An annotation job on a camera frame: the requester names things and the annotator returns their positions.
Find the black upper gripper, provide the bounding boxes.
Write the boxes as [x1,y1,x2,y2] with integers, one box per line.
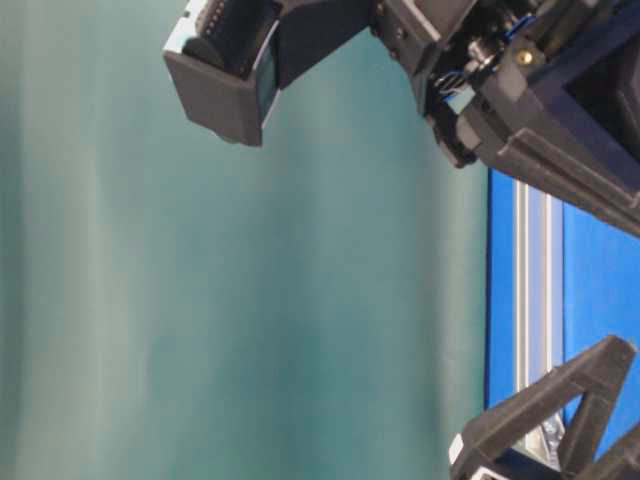
[371,1,639,235]

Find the black white lower gripper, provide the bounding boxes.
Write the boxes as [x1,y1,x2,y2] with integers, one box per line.
[447,335,640,480]

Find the metal corner bracket lower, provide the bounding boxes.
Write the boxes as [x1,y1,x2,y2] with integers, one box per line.
[526,416,565,463]

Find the aluminium frame vertical profile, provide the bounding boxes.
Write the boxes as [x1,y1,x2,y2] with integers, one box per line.
[514,181,564,391]

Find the black wrist camera upper gripper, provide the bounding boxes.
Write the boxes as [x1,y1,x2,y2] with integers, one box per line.
[163,1,372,147]

